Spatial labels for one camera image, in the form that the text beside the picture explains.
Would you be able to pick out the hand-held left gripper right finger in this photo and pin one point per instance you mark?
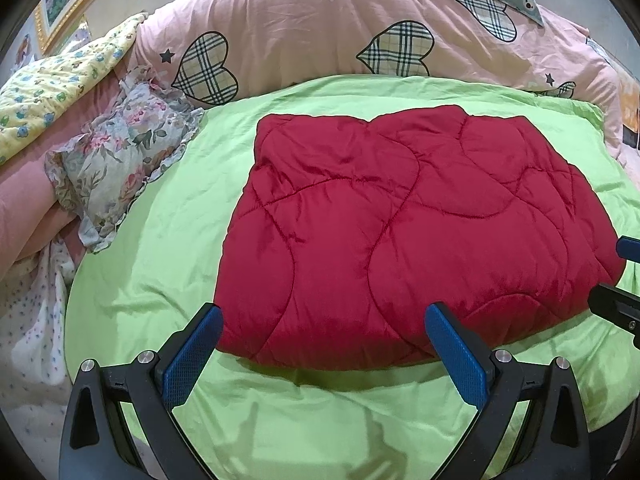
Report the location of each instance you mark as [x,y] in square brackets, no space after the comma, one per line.
[460,360]

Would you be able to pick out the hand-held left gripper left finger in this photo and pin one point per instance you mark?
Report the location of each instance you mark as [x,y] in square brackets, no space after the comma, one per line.
[195,355]

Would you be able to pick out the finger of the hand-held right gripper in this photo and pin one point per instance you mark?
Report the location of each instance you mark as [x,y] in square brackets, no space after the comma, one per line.
[630,248]
[617,307]

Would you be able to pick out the red puffer jacket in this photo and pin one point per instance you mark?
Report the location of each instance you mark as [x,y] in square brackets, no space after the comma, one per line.
[410,240]

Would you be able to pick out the green blanket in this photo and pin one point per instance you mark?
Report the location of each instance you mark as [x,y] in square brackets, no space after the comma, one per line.
[165,240]

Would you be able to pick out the white dotted cloth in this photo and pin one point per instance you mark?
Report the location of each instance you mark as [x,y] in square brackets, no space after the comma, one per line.
[30,340]

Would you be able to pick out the floral ruffled pillow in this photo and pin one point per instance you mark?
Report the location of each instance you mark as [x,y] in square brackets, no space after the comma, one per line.
[120,150]

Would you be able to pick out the pink bed sheet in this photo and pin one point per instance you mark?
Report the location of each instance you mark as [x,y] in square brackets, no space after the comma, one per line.
[25,200]

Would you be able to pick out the yellow floral quilt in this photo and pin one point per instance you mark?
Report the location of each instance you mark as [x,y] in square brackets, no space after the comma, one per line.
[60,80]

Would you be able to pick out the pink duvet with plaid hearts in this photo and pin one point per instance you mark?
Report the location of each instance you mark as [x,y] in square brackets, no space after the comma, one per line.
[300,25]

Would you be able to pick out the gold framed picture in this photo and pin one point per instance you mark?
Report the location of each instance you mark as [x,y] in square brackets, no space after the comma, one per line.
[65,15]

